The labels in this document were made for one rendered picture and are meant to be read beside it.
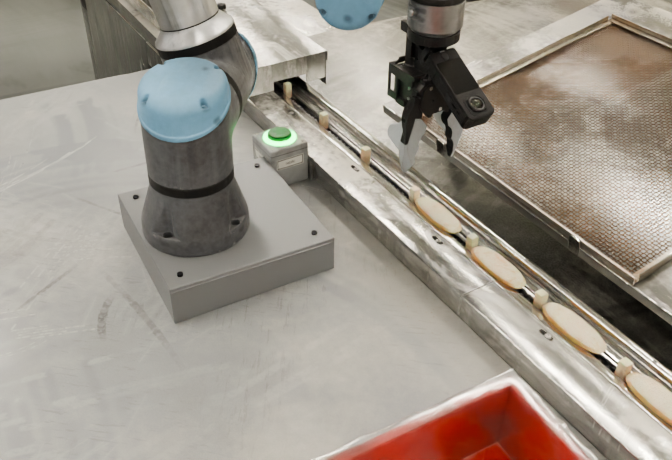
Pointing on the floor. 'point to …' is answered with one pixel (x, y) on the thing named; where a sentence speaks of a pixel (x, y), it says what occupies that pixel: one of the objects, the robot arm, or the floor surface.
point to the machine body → (107, 47)
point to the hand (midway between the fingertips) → (431, 160)
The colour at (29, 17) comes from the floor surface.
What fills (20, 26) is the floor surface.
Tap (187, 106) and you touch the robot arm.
